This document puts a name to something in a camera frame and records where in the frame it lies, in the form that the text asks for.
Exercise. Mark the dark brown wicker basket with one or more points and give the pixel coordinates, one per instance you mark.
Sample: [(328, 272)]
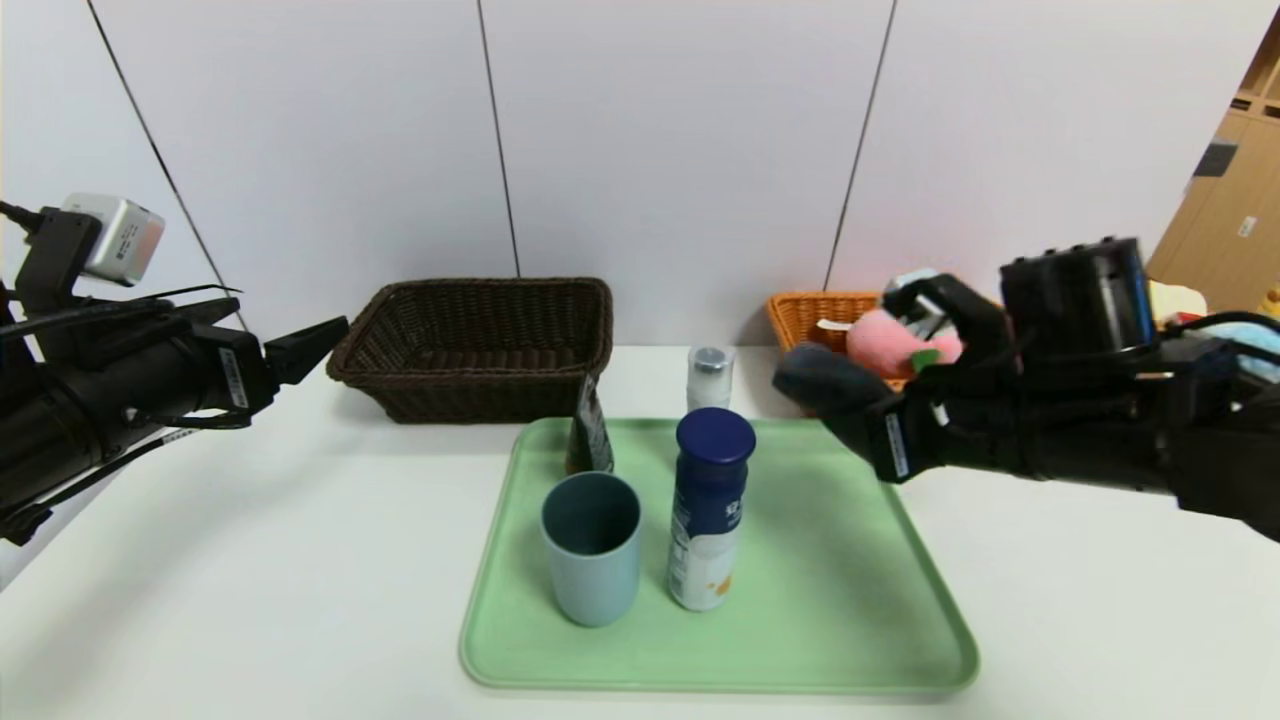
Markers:
[(470, 330)]

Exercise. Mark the light green plastic tray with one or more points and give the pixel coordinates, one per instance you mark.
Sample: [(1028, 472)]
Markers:
[(640, 650)]

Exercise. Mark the dark grey towel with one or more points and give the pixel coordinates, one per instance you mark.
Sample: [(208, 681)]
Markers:
[(825, 380)]

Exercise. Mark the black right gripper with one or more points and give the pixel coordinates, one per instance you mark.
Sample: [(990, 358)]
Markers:
[(893, 444)]

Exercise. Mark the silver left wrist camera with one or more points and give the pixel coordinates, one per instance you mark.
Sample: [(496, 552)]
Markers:
[(120, 240)]

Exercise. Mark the pink plush peach toy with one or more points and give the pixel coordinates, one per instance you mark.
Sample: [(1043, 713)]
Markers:
[(880, 345)]

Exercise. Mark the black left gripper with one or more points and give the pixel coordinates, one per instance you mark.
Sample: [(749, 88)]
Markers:
[(238, 377)]

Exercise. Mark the yellow bowl with snacks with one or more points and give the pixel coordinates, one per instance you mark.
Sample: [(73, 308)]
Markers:
[(1180, 300)]

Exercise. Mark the white bottle with blue cap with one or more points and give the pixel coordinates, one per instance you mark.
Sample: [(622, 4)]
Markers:
[(705, 500)]

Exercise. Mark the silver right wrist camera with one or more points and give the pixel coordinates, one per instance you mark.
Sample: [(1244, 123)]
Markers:
[(915, 300)]

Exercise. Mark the light blue fluffy sponge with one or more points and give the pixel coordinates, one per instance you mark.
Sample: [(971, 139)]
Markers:
[(1245, 335)]

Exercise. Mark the light wooden cabinet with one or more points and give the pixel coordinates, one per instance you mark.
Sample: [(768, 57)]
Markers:
[(1230, 200)]

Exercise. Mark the orange wicker basket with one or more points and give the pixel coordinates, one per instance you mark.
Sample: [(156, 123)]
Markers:
[(810, 315)]

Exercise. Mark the small white bottle silver cap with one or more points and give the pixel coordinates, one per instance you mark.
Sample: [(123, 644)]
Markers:
[(708, 380)]

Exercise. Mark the small yellow toy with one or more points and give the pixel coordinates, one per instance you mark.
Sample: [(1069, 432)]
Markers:
[(1273, 302)]

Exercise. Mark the blue-grey plastic cup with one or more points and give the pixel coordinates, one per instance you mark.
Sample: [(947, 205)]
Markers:
[(592, 570)]

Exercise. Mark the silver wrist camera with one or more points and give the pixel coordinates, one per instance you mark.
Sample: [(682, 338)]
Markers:
[(915, 300), (120, 240)]

